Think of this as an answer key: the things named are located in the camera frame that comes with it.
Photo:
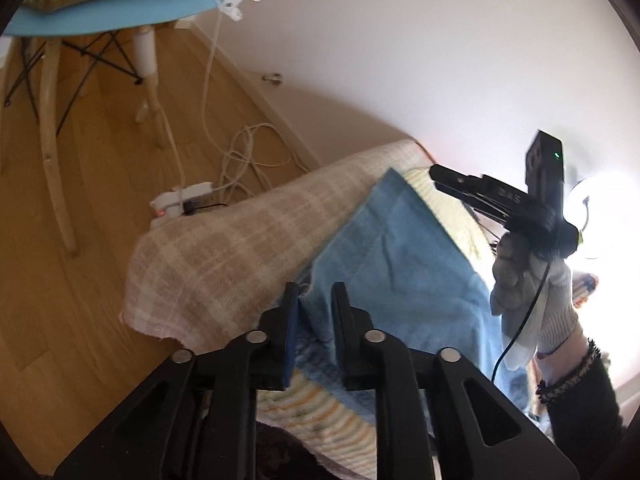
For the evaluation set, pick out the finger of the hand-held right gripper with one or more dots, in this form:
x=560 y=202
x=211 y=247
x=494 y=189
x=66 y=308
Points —
x=465 y=174
x=452 y=189

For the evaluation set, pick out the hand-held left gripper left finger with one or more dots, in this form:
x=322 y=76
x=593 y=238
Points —
x=291 y=330

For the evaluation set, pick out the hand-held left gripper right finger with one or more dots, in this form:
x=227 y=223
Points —
x=341 y=330

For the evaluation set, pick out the blue denim pants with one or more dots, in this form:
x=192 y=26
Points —
x=400 y=270

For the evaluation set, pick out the person's right forearm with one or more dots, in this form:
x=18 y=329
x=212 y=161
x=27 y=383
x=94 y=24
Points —
x=585 y=400

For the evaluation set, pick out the person's right hand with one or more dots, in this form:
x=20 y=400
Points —
x=555 y=310

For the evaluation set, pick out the yellow striped sheet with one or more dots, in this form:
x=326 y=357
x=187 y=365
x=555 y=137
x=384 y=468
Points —
x=457 y=217

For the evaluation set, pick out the beige plaid blanket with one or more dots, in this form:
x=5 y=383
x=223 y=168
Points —
x=225 y=250

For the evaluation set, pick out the dark cloth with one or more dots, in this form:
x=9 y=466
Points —
x=290 y=455

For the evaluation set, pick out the white power strip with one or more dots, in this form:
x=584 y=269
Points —
x=180 y=197

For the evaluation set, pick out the blue chair with wooden legs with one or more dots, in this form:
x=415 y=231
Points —
x=110 y=10

